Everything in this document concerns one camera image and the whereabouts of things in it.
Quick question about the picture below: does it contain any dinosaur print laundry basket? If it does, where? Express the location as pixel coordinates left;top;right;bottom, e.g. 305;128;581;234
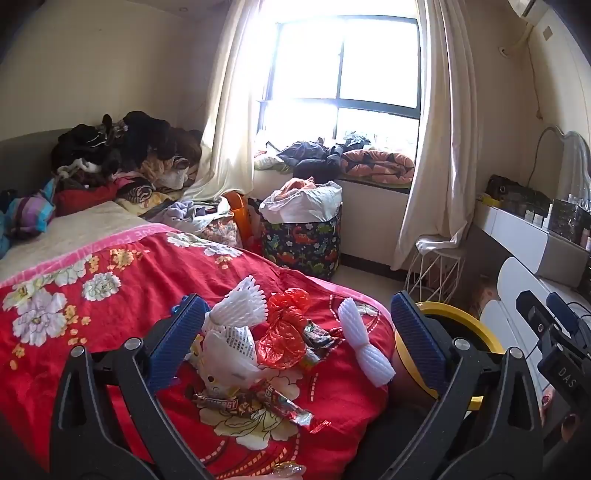
261;203;343;281

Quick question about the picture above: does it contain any pile of dark clothes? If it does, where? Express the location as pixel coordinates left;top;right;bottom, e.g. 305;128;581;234
51;111;204;204

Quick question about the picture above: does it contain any white rounded drawer cabinet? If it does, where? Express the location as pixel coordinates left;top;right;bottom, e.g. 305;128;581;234
480;256;591;352

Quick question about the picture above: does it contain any black-framed window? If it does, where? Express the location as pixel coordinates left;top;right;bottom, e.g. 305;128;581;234
259;14;423;145

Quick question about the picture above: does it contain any beige bed sheet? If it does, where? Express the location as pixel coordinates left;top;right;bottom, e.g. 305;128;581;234
0;200;153;282

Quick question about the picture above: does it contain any white air conditioner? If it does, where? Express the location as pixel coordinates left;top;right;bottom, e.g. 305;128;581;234
508;0;555;25

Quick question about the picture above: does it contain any red plastic bag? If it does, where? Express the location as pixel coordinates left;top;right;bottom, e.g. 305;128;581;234
256;288;311;370

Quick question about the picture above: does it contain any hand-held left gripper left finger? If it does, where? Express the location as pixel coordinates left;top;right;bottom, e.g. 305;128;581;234
48;293;218;480

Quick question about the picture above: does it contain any dark cosmetic bag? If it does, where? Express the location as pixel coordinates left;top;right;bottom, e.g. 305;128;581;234
485;174;550;209

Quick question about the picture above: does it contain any white and lilac garment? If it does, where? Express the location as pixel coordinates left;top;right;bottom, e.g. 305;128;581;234
148;198;232;232

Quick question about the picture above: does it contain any red floral blanket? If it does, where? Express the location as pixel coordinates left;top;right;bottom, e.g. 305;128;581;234
0;224;402;480

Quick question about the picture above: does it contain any white printed plastic bag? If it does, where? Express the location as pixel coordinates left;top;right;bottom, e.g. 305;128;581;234
185;323;260;398

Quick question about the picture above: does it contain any clear drawer organiser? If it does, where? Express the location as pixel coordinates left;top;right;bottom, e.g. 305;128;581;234
547;198;591;245

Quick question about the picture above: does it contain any person's right hand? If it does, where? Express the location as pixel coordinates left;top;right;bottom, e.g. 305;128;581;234
538;387;583;446

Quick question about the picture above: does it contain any grey headboard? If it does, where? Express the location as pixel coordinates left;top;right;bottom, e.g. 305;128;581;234
0;129;112;195

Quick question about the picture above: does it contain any long white foam fruit net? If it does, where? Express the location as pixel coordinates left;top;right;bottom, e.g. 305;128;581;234
337;298;397;387

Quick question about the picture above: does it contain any dark colourful snack wrapper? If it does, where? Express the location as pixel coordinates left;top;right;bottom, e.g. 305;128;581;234
300;320;345;366

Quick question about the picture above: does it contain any yellow-rimmed black trash bin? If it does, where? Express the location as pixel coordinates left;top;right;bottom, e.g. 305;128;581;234
392;301;506;411

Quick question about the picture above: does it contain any white wire stool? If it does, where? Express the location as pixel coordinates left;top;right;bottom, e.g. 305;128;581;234
404;235;467;305

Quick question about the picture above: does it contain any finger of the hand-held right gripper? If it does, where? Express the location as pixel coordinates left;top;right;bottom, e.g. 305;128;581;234
546;292;583;334
516;290;555;343

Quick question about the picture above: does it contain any wavy-framed mirror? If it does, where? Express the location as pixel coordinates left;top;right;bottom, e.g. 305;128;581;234
533;124;591;204

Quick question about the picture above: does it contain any pink floral bag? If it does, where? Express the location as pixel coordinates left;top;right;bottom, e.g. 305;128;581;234
198;215;243;250

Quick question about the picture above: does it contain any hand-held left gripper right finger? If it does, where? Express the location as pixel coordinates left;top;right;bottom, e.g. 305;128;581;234
383;291;546;480

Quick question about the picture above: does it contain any white vanity desk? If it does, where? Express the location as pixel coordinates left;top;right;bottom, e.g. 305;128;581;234
473;200;591;287

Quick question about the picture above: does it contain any orange bag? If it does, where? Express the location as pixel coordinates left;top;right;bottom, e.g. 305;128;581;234
224;191;264;252

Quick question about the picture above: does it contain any cream curtain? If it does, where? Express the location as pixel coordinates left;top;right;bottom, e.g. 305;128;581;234
182;0;278;204
392;0;483;273

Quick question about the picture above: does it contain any clear candy wrapper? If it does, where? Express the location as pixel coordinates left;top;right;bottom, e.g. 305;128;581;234
272;462;308;480

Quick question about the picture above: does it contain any dark jacket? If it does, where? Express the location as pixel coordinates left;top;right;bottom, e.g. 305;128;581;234
277;137;352;182

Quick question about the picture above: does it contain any orange patterned quilt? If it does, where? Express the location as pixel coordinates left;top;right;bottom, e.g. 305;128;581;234
342;148;416;184

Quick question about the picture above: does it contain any striped purple-blue cloth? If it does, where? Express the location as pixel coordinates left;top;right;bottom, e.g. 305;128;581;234
0;178;58;241

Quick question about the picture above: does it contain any red-brown snack wrapper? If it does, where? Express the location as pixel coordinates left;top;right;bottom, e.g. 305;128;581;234
191;385;315;428

